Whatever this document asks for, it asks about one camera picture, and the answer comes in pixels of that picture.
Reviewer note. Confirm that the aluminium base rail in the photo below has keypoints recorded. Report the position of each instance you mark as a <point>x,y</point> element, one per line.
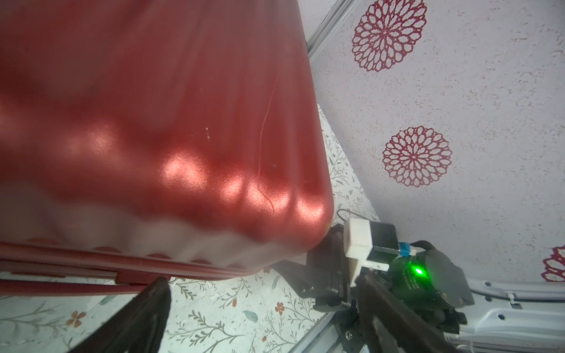
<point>334,332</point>

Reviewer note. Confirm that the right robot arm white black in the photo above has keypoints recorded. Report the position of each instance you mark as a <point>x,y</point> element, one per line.
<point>475,315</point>

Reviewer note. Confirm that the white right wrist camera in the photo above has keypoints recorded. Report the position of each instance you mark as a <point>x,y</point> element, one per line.
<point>372,245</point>

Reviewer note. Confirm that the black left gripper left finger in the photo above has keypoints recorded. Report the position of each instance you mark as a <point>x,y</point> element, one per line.
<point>138,327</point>

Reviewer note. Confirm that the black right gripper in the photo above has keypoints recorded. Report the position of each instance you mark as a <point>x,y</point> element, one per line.
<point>325,275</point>

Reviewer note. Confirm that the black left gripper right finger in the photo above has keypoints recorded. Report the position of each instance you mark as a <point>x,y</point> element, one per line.
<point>388,325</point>

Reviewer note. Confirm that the red hard-shell suitcase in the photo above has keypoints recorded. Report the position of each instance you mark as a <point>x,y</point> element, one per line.
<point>158,138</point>

